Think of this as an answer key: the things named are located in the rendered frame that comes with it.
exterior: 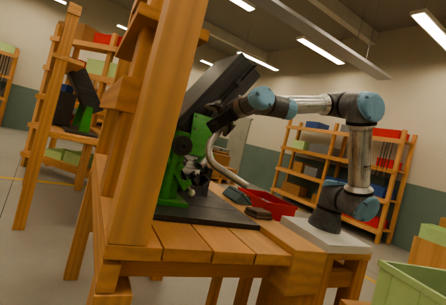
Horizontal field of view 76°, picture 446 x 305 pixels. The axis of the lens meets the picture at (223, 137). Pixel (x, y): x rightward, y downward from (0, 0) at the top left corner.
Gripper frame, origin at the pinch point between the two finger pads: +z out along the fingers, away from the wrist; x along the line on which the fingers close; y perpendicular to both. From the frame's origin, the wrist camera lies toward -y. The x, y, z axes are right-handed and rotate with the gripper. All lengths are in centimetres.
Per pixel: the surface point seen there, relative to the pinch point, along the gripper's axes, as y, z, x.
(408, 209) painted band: 383, 233, -373
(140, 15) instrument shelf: -11.5, -18.7, 43.1
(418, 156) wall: 456, 212, -300
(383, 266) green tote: -7, -52, -55
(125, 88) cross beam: -34, -33, 22
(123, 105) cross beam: -36, -32, 19
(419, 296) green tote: -11, -62, -57
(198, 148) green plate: -2.8, 21.7, -8.2
